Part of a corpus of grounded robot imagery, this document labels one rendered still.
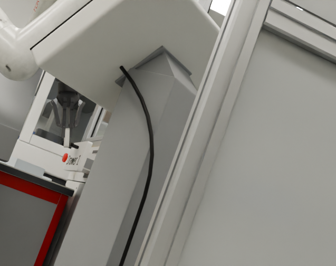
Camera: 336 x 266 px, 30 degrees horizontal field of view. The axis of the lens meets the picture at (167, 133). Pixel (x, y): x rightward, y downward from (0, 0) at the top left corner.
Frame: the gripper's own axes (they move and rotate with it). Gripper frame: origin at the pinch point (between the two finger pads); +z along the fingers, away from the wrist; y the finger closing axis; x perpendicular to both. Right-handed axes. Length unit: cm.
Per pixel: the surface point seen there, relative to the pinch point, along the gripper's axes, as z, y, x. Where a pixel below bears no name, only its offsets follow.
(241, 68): -3, 5, 159
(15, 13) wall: -141, -15, -425
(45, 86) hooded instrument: -28, -2, -80
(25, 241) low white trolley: 38.5, 12.2, -11.3
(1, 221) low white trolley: 31.2, 21.0, -11.2
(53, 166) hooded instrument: 11, -7, -80
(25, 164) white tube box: 10.2, 12.3, -20.0
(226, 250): 19, 6, 157
